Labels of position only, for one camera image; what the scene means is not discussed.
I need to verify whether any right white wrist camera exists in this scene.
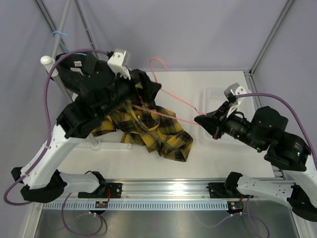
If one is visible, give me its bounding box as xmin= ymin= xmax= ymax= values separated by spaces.
xmin=224 ymin=83 xmax=248 ymax=118

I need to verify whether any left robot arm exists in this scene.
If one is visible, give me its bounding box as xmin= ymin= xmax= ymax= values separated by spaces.
xmin=11 ymin=69 xmax=161 ymax=204

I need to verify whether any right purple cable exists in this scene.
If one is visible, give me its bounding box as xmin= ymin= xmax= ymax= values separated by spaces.
xmin=193 ymin=92 xmax=316 ymax=236

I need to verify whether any blue wire hanger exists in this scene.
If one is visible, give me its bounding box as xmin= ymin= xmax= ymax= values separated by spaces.
xmin=52 ymin=31 xmax=87 ymax=56

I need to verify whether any pink wire hanger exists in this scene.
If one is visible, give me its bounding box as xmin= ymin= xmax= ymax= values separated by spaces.
xmin=132 ymin=57 xmax=208 ymax=125

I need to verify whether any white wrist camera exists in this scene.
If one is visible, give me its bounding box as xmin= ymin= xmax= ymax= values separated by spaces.
xmin=107 ymin=49 xmax=131 ymax=79
xmin=224 ymin=83 xmax=248 ymax=118

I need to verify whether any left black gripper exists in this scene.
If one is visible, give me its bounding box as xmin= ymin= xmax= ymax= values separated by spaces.
xmin=97 ymin=67 xmax=160 ymax=118

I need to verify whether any white plastic basket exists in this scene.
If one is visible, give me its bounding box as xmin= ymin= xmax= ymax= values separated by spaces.
xmin=198 ymin=86 xmax=255 ymax=146

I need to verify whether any black pinstripe shirt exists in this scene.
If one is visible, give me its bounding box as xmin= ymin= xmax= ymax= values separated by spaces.
xmin=54 ymin=51 xmax=154 ymax=105

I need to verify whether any aluminium mounting rail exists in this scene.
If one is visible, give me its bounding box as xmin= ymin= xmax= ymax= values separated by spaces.
xmin=56 ymin=179 xmax=248 ymax=199

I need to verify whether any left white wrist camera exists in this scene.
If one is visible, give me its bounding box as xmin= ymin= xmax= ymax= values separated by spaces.
xmin=107 ymin=49 xmax=131 ymax=79

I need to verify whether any purple cable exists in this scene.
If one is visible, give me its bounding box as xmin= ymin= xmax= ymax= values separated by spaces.
xmin=3 ymin=48 xmax=114 ymax=236
xmin=193 ymin=92 xmax=316 ymax=236

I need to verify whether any grey clothes rack pole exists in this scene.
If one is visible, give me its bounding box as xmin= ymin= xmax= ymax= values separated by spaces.
xmin=40 ymin=0 xmax=100 ymax=144

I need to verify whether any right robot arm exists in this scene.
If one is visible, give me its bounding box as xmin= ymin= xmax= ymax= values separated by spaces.
xmin=194 ymin=102 xmax=317 ymax=222

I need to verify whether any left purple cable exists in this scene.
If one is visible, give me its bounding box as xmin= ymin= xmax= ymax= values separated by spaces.
xmin=3 ymin=48 xmax=114 ymax=236

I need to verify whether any yellow plaid flannel shirt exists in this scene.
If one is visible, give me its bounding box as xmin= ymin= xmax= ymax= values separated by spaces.
xmin=92 ymin=100 xmax=194 ymax=162

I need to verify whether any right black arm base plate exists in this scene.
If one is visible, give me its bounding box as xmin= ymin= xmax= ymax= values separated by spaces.
xmin=207 ymin=182 xmax=241 ymax=199

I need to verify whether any white slotted cable duct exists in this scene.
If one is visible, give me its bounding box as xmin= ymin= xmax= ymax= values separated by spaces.
xmin=43 ymin=200 xmax=228 ymax=211

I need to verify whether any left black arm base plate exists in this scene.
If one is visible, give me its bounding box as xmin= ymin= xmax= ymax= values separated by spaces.
xmin=78 ymin=182 xmax=122 ymax=199

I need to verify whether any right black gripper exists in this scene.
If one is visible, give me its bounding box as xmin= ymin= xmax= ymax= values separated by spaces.
xmin=195 ymin=100 xmax=266 ymax=151

